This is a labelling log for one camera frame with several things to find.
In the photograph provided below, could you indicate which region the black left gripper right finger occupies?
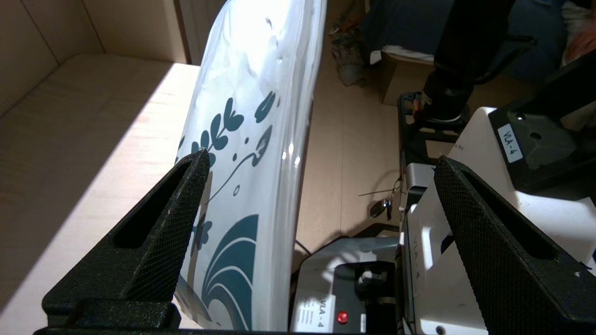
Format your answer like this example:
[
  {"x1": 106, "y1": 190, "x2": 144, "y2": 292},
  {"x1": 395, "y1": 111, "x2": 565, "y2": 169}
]
[{"x1": 433, "y1": 155, "x2": 596, "y2": 335}]

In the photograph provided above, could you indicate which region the brown cardboard box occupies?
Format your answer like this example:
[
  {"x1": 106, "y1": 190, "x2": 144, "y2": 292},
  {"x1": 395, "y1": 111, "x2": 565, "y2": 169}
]
[{"x1": 382, "y1": 47, "x2": 440, "y2": 107}]

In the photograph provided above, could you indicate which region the dark blue fabric furniture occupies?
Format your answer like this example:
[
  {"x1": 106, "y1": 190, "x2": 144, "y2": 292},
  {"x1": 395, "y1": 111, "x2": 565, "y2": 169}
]
[{"x1": 363, "y1": 0, "x2": 596, "y2": 87}]

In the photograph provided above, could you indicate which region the light wood shelf desk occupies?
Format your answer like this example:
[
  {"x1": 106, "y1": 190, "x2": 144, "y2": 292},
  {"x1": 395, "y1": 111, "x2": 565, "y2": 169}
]
[{"x1": 0, "y1": 0, "x2": 208, "y2": 328}]

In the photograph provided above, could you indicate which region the silver white robot torso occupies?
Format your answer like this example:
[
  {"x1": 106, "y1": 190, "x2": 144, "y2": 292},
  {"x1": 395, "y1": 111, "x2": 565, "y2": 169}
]
[{"x1": 290, "y1": 91, "x2": 596, "y2": 335}]

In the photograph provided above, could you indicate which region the white horse-print zip pouch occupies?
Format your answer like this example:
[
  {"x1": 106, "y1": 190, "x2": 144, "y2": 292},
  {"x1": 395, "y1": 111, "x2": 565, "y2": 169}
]
[{"x1": 175, "y1": 0, "x2": 327, "y2": 332}]

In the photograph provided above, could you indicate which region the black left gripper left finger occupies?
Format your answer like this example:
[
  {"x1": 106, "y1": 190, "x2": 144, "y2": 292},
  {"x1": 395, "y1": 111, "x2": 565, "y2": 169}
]
[{"x1": 42, "y1": 148, "x2": 211, "y2": 329}]

